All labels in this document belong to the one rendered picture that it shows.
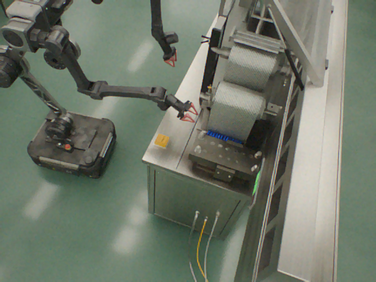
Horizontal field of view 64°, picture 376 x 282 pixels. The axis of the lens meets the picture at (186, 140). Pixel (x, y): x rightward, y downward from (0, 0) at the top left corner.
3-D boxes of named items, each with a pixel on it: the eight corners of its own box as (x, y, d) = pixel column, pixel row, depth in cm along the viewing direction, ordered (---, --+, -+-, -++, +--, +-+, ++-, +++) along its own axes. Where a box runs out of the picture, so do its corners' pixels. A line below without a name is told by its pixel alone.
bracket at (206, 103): (197, 123, 191) (204, 89, 166) (207, 126, 190) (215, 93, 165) (195, 129, 188) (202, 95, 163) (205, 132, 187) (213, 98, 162)
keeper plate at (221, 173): (214, 174, 169) (217, 164, 160) (231, 180, 168) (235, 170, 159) (212, 177, 168) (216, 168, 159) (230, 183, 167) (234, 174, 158)
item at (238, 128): (206, 129, 173) (211, 108, 158) (245, 142, 171) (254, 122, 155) (205, 130, 173) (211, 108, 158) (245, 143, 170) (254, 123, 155)
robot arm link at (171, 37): (155, 25, 185) (151, 33, 180) (171, 20, 180) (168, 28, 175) (164, 41, 193) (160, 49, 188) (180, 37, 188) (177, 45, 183)
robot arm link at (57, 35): (44, 49, 141) (49, 40, 143) (65, 53, 141) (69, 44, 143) (36, 34, 133) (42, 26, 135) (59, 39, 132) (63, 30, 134)
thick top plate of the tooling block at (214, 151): (196, 137, 175) (197, 131, 170) (262, 160, 171) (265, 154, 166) (187, 159, 166) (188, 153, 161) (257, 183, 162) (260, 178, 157)
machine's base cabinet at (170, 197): (225, 42, 388) (241, -26, 318) (273, 56, 380) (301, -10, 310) (147, 217, 245) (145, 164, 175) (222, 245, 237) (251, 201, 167)
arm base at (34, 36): (40, 42, 148) (32, 20, 138) (56, 46, 147) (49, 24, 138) (31, 53, 143) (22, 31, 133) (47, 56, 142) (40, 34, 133)
